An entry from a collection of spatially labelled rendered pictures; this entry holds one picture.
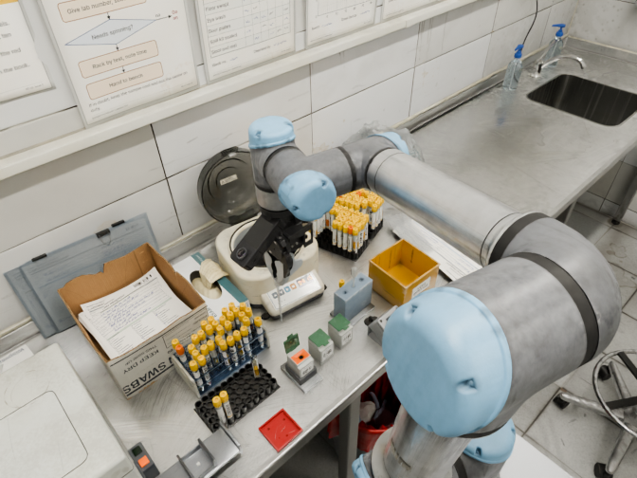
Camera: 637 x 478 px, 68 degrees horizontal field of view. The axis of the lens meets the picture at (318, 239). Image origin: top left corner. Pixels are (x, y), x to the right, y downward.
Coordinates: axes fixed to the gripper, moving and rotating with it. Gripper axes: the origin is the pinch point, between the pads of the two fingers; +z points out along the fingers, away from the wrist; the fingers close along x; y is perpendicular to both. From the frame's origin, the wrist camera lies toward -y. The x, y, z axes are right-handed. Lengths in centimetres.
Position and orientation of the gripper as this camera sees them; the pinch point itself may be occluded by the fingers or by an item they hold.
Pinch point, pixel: (277, 281)
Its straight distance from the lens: 98.9
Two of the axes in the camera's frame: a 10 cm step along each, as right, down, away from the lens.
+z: 0.2, 7.4, 6.7
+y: 7.4, -4.7, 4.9
